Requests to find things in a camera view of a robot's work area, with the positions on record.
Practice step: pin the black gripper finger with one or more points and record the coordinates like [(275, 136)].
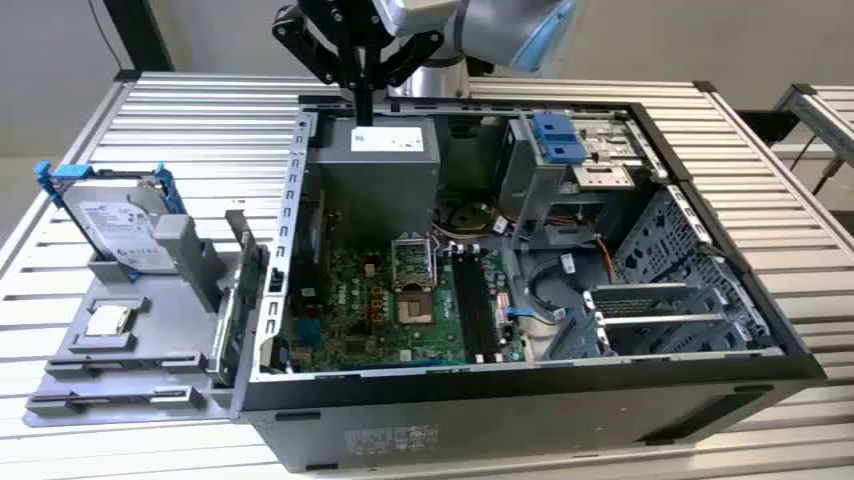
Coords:
[(414, 55), (303, 40)]

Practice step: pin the dark RAM stick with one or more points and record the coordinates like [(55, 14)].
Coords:
[(134, 360), (113, 396)]

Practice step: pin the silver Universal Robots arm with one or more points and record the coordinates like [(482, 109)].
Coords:
[(467, 30)]

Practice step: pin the black RAM slot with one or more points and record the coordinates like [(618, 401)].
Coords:
[(482, 305), (490, 305), (474, 305), (466, 305)]

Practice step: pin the blue plastic drive carrier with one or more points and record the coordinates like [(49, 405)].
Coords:
[(559, 137)]

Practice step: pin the black table end cap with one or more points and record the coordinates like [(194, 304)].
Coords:
[(705, 86), (127, 76)]

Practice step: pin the grey power supply unit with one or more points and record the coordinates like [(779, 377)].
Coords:
[(374, 190)]

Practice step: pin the grey metal drive cage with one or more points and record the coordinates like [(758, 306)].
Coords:
[(534, 185)]

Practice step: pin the round black internal speaker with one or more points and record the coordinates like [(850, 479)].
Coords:
[(467, 215)]

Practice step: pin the thin metal locking lever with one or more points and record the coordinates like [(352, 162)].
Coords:
[(436, 260)]

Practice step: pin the hard disk in blue carrier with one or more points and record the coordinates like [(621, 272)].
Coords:
[(120, 225)]

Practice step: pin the green motherboard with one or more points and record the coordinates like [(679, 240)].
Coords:
[(347, 300)]

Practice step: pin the CPU socket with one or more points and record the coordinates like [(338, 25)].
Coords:
[(416, 307)]

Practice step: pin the green graphics card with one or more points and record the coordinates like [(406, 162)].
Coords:
[(243, 300)]

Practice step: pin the black table connector bar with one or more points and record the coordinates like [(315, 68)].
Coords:
[(767, 122)]

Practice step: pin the grey parts rack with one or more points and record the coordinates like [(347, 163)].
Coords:
[(167, 300)]

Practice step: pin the blue expansion slot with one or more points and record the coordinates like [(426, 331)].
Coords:
[(394, 364)]

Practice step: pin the metal slat side table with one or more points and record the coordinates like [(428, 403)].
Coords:
[(827, 115)]

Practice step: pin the silver CPU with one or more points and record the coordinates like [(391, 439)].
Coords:
[(108, 320)]

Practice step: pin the grey metal disk bay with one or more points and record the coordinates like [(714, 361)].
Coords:
[(661, 320)]

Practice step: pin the black open PC case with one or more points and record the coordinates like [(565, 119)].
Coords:
[(467, 415)]

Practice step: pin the black upright post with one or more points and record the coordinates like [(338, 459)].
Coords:
[(136, 35)]

